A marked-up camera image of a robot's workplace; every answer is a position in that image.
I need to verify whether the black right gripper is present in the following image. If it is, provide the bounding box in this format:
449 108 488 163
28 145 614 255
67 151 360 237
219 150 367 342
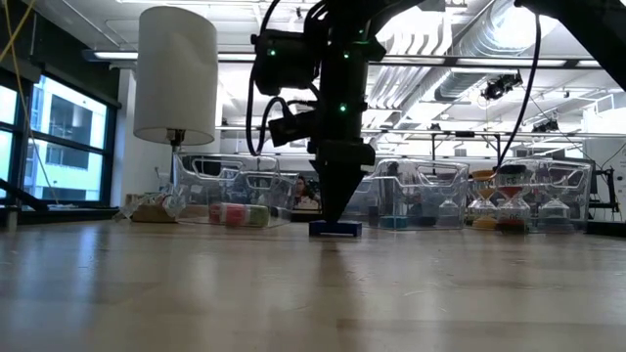
307 43 377 224

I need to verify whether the blue digital timer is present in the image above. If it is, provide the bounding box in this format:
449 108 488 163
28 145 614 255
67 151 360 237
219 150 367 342
308 219 364 239

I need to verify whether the teal block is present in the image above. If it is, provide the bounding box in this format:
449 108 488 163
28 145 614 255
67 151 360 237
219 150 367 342
379 214 410 231

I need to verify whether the clear plastic bin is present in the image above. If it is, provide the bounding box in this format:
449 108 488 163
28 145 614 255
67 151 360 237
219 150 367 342
341 158 471 232
467 156 596 234
172 152 300 230

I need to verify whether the green white USB charger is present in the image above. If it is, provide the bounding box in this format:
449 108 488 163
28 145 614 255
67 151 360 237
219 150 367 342
244 204 272 229

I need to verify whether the pink white USB charger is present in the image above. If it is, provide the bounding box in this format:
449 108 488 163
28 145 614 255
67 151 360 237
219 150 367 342
220 202 248 229

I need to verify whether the lavender sand hourglass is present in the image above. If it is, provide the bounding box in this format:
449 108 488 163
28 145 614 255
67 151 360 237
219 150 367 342
537 168 572 234
436 195 462 229

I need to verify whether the person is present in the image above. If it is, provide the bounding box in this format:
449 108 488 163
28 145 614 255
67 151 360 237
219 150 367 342
292 174 322 212

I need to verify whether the black framed background table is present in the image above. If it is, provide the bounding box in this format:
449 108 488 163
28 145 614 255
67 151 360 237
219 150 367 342
429 130 503 158

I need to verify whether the black ceiling spotlight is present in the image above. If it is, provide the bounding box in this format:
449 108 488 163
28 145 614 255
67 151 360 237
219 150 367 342
481 71 524 102

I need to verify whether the white shade table lamp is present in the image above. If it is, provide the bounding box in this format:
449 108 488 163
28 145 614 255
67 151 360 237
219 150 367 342
114 5 220 225

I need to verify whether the black desk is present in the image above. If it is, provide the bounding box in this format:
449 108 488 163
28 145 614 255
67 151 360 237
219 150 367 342
585 168 626 237

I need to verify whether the large window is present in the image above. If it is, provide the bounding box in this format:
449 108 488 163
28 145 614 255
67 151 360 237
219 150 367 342
0 72 118 206

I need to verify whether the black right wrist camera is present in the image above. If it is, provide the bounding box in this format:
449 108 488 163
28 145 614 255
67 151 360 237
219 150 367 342
267 109 320 149

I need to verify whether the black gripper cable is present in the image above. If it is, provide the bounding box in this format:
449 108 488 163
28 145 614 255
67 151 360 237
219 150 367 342
245 0 299 157

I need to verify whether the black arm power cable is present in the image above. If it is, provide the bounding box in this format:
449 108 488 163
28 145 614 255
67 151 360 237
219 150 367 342
496 12 542 170

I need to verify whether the silver air duct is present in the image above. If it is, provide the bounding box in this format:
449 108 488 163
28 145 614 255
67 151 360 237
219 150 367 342
432 0 563 102

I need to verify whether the black aluminium rig frame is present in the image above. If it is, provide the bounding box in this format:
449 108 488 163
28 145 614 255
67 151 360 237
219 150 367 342
0 174 54 231

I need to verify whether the yellow cable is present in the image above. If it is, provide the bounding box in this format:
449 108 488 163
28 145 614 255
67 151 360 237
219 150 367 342
0 0 36 64
2 0 53 195

